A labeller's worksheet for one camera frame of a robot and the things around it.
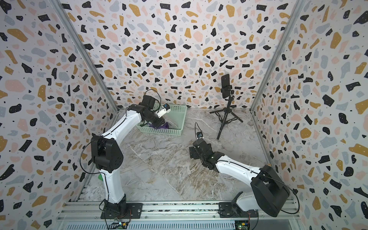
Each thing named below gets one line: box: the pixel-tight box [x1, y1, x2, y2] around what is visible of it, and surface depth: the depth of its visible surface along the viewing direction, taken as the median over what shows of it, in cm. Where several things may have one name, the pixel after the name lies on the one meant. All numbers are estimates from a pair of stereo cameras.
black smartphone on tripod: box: [220, 73, 233, 99], surface depth 92 cm
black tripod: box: [209, 94, 243, 140], surface depth 103 cm
